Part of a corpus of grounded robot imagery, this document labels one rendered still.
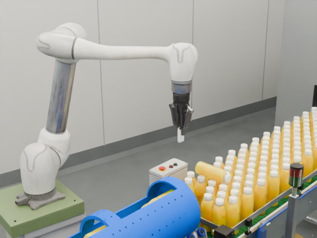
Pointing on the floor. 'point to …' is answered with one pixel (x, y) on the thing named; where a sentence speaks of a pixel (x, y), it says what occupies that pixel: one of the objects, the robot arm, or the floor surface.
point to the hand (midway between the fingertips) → (180, 134)
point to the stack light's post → (291, 216)
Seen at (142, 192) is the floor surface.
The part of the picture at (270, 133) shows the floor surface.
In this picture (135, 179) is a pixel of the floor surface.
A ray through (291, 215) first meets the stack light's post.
